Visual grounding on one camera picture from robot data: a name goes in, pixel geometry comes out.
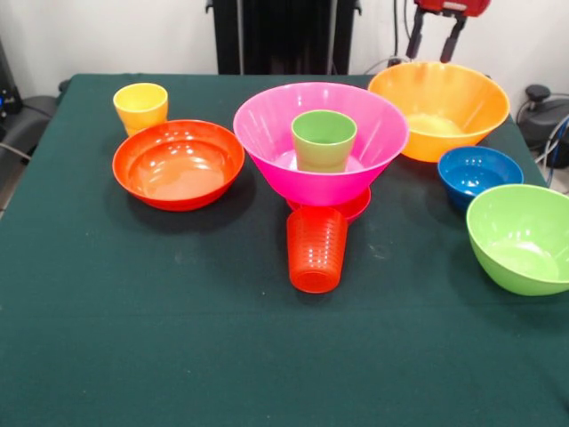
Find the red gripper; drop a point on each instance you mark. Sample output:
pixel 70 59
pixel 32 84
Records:
pixel 453 5

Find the large orange bowl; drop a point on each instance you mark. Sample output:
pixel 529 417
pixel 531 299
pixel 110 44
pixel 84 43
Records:
pixel 467 107

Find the green cup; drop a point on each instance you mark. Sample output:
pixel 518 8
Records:
pixel 323 147

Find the small magenta bowl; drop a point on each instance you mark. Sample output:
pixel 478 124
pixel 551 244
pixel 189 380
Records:
pixel 360 207

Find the large pink bowl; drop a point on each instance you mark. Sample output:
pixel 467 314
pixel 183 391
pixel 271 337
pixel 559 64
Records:
pixel 271 147

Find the orange-red ribbed cup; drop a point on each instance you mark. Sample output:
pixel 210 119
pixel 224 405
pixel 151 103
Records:
pixel 315 253

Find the small dark blue bowl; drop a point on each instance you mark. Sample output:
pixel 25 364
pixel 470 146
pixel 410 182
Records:
pixel 475 173

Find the light green bowl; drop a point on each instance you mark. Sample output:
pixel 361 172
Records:
pixel 520 249

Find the red shallow bowl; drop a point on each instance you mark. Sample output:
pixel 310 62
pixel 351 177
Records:
pixel 178 171

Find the yellow cup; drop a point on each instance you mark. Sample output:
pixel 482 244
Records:
pixel 140 111

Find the dark green tablecloth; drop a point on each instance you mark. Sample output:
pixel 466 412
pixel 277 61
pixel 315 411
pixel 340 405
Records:
pixel 284 333

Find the black equipment box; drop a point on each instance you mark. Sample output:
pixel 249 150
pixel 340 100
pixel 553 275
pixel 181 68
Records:
pixel 6 89

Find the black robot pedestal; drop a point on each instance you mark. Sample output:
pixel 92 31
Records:
pixel 284 35

